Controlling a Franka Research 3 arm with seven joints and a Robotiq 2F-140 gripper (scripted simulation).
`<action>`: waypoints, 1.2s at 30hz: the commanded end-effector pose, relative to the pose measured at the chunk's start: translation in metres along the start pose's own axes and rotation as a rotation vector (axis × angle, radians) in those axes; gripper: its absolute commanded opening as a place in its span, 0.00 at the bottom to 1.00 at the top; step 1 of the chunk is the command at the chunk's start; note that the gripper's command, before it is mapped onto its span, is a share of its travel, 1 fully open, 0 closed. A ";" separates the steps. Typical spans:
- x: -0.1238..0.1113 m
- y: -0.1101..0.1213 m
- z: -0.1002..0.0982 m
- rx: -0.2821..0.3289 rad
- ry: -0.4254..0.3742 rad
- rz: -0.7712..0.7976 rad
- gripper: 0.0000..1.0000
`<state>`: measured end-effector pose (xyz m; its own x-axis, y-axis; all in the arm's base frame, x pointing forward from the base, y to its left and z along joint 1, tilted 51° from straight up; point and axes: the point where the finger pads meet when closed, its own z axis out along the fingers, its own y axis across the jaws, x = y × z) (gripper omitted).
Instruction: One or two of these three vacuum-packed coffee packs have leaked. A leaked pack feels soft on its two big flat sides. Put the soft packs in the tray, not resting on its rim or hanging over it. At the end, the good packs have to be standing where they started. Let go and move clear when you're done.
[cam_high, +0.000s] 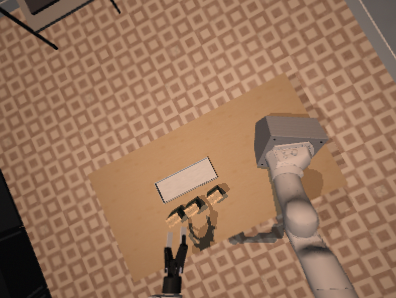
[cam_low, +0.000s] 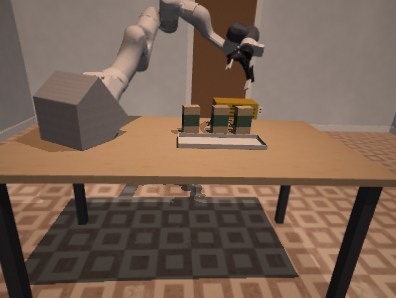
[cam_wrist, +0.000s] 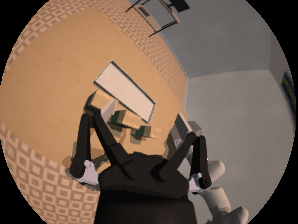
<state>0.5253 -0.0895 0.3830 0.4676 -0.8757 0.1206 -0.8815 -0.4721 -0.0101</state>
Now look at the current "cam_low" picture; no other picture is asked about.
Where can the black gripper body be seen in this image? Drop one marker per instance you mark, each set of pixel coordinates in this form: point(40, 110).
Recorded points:
point(248, 52)

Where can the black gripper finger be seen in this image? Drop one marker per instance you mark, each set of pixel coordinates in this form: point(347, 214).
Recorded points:
point(231, 59)
point(249, 73)

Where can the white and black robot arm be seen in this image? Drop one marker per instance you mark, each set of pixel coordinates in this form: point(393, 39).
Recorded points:
point(134, 42)

